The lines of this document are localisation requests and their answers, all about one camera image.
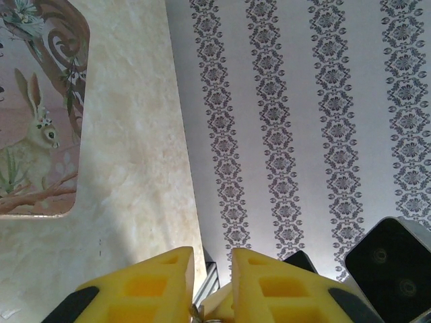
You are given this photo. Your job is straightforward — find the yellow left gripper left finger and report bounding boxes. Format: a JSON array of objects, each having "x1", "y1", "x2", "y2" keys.
[{"x1": 42, "y1": 246, "x2": 196, "y2": 323}]

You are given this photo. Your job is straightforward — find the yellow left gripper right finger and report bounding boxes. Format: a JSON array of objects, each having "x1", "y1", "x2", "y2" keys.
[{"x1": 230, "y1": 248, "x2": 383, "y2": 323}]

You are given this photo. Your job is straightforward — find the pink illustrated tin box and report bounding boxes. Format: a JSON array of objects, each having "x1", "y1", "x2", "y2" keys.
[{"x1": 0, "y1": 0, "x2": 92, "y2": 219}]

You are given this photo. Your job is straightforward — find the aluminium table edge rail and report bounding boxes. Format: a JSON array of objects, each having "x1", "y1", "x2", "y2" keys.
[{"x1": 203, "y1": 260, "x2": 222, "y2": 300}]

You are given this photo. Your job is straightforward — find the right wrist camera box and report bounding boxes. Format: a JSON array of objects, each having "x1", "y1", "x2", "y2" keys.
[{"x1": 343, "y1": 216, "x2": 431, "y2": 323}]

